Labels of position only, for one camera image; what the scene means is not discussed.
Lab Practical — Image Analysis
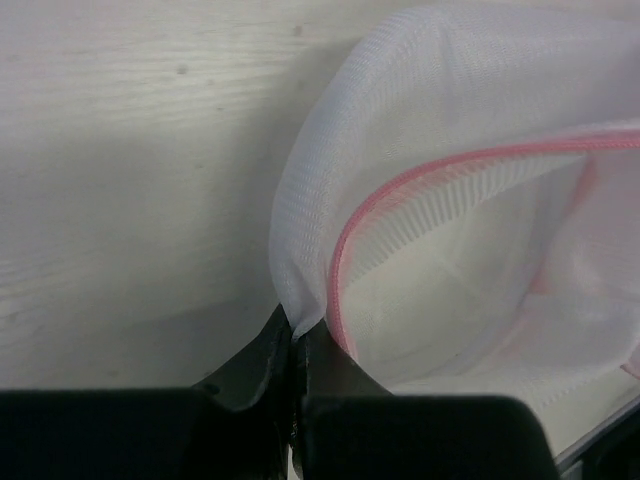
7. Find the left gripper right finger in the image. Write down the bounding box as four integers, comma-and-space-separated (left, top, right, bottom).
294, 324, 560, 479

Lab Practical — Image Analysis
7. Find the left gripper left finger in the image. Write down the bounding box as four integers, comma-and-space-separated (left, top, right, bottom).
1, 307, 291, 479

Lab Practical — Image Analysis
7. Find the white mesh laundry bag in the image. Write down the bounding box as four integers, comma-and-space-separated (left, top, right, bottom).
268, 4, 640, 436

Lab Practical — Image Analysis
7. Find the aluminium mounting rail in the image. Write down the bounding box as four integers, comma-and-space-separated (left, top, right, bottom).
559, 411, 639, 480

